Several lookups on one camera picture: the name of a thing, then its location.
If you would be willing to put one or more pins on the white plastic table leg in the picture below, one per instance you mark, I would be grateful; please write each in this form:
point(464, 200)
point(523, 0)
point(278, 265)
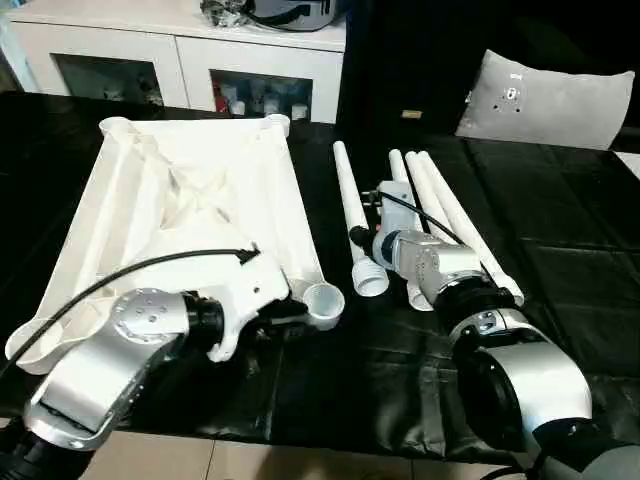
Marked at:
point(460, 210)
point(398, 167)
point(350, 200)
point(425, 185)

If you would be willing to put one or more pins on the white plastic table top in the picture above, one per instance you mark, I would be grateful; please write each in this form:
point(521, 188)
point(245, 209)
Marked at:
point(150, 200)

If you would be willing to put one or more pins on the small brown tag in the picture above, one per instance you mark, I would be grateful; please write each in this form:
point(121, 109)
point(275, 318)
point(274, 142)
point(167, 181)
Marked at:
point(411, 114)

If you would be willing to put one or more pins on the small white jar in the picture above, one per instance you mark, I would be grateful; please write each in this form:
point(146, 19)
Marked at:
point(239, 106)
point(298, 111)

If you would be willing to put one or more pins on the black table mat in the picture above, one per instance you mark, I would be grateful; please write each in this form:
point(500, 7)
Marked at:
point(550, 225)

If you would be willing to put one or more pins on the grey pillow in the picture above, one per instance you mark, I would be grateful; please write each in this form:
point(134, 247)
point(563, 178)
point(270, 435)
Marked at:
point(545, 100)

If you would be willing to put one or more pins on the grey pot on cabinet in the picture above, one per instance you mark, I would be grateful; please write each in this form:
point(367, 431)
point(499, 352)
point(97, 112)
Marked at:
point(295, 12)

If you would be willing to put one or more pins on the white glass-door cabinet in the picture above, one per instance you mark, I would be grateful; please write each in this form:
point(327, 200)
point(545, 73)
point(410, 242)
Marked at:
point(175, 50)

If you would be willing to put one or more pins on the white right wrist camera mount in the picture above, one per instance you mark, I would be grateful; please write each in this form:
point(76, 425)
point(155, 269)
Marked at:
point(397, 205)

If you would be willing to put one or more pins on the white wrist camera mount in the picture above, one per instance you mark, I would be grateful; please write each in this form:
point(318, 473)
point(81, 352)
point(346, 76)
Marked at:
point(397, 205)
point(250, 290)

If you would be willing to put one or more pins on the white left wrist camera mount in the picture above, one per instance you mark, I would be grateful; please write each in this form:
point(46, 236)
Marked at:
point(250, 290)

